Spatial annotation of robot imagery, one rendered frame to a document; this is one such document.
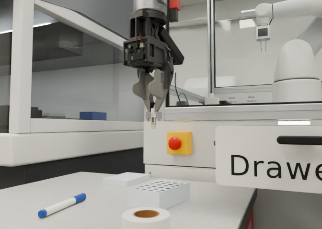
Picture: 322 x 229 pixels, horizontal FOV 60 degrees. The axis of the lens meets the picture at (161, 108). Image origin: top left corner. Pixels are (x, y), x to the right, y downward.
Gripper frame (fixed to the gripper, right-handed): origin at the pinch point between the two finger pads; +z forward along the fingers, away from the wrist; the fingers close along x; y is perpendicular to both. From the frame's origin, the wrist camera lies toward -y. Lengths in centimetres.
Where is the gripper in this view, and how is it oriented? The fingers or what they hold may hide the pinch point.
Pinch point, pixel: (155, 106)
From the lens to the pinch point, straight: 63.6
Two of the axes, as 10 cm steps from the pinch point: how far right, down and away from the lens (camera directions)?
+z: 0.0, 10.0, -0.6
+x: 8.2, -0.3, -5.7
